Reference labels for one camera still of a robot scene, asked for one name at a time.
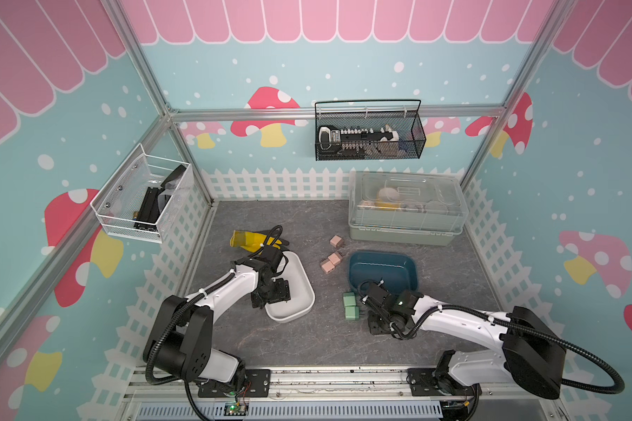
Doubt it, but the teal plastic bin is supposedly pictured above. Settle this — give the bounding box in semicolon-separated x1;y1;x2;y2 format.
349;251;419;295

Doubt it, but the pink plug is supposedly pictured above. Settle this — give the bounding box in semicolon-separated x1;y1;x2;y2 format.
321;260;335;274
330;235;344;248
328;252;343;267

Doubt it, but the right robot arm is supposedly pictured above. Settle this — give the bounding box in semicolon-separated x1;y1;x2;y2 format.
356;280;625;400

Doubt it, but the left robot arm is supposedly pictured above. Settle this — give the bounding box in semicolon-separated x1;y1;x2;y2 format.
142;226;291;393

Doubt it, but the clear lidded storage box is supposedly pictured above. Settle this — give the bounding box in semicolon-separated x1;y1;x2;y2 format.
349;172;469;246

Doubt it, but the green plug lower left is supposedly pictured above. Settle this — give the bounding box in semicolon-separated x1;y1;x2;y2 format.
344;305;360;321

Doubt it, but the white plastic bin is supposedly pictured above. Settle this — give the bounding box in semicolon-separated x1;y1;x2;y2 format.
264;251;315;324

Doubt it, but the yellow black work glove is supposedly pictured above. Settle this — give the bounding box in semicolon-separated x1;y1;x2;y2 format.
229;230;290;253

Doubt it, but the black tool in white basket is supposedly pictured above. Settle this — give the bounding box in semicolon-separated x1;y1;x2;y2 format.
133;187;164;232

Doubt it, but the power strip in black basket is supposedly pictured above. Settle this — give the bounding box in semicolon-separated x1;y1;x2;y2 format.
316;126;400;154

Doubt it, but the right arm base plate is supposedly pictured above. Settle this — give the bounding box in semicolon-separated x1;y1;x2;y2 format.
406;368;480;397

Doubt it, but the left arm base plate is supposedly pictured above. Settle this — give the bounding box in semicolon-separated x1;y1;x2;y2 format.
198;368;272;398

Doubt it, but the white wire wall basket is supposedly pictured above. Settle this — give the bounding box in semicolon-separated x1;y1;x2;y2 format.
91;145;193;244

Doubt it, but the black wire wall basket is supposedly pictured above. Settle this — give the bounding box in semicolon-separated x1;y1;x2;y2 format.
314;99;427;161

